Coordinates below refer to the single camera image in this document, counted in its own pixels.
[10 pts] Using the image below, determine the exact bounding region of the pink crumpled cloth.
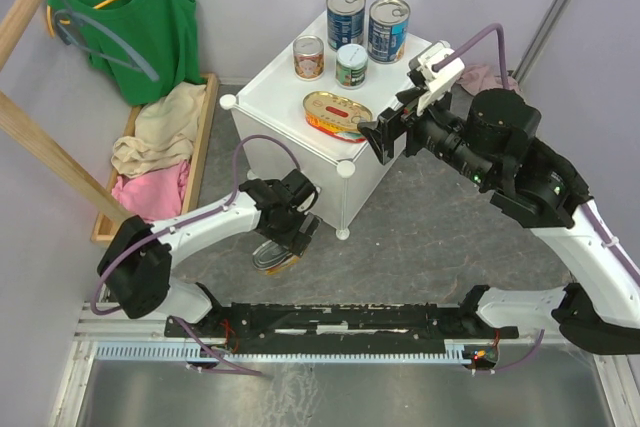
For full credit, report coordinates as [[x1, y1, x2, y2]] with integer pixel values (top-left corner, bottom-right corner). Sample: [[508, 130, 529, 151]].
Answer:
[[111, 161, 190, 222]]

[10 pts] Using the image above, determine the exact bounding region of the wooden diagonal beam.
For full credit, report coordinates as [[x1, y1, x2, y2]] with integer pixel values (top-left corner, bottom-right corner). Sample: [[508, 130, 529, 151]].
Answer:
[[1, 93, 132, 225]]

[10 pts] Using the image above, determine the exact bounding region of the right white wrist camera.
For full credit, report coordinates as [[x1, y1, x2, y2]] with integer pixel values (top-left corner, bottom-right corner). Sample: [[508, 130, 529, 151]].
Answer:
[[409, 41, 464, 117]]

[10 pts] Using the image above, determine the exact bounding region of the green tank top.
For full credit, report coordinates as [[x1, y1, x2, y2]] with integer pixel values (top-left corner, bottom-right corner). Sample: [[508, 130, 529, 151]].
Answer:
[[47, 0, 203, 105]]

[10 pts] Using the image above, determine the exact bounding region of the wooden tray frame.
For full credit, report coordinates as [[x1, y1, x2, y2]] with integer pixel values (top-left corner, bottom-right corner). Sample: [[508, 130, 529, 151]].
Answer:
[[107, 73, 219, 221]]

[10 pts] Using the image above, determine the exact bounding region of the white cube cabinet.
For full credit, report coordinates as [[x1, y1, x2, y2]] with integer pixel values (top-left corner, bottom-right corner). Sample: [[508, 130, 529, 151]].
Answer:
[[220, 35, 430, 240]]

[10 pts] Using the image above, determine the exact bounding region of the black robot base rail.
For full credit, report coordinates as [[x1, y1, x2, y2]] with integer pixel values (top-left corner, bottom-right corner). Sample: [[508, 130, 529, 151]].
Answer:
[[191, 303, 519, 355]]

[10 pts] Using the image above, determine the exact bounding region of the grey blue hanger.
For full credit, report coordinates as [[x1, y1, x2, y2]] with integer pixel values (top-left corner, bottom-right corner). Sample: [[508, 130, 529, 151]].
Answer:
[[30, 0, 160, 82]]

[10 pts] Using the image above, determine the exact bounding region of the white slotted cable duct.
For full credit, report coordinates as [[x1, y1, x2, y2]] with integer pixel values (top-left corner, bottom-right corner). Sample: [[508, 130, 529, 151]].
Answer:
[[94, 341, 471, 365]]

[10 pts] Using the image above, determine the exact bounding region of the small pink label can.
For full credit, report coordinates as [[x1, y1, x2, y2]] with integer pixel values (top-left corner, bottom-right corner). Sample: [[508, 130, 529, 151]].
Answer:
[[292, 35, 325, 81]]

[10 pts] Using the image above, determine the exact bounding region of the beige crumpled cloth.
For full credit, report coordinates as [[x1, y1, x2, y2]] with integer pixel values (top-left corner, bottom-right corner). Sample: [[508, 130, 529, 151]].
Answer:
[[111, 82, 206, 178]]

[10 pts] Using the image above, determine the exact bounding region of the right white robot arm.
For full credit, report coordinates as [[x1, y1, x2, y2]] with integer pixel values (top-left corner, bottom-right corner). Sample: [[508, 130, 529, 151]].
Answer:
[[357, 88, 639, 355]]

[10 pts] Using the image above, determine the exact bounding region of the white lid green jar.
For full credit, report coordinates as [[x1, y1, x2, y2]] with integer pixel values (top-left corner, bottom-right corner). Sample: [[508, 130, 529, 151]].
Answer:
[[335, 44, 368, 89]]

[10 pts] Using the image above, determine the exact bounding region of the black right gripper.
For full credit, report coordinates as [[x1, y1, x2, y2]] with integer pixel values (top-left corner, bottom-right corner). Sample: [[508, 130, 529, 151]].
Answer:
[[357, 80, 498, 189]]

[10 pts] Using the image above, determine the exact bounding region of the mauve crumpled cloth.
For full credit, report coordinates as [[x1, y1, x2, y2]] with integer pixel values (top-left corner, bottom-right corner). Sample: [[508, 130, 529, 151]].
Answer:
[[457, 64, 504, 96]]

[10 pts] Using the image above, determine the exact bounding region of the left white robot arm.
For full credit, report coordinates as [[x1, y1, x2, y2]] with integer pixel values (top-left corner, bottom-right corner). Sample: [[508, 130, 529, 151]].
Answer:
[[98, 169, 319, 337]]

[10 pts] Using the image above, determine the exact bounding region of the blue white label can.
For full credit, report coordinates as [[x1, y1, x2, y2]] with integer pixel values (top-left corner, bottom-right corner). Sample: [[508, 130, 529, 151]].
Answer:
[[367, 0, 411, 64]]

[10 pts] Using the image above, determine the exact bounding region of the wooden rack pole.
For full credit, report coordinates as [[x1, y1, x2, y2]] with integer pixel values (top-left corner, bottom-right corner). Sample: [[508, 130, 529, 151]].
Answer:
[[1, 0, 43, 68]]

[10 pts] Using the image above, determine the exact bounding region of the red oval sardine tin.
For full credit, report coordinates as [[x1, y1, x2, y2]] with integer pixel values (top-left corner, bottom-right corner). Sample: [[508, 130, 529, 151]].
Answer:
[[303, 91, 373, 143]]

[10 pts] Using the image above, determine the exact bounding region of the tall blue label can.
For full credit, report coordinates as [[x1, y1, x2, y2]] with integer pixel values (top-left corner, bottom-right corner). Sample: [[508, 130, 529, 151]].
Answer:
[[326, 0, 366, 51]]

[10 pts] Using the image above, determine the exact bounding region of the silver oval fish tin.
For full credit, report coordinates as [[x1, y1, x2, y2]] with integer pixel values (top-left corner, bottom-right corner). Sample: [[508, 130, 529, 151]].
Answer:
[[252, 241, 300, 275]]

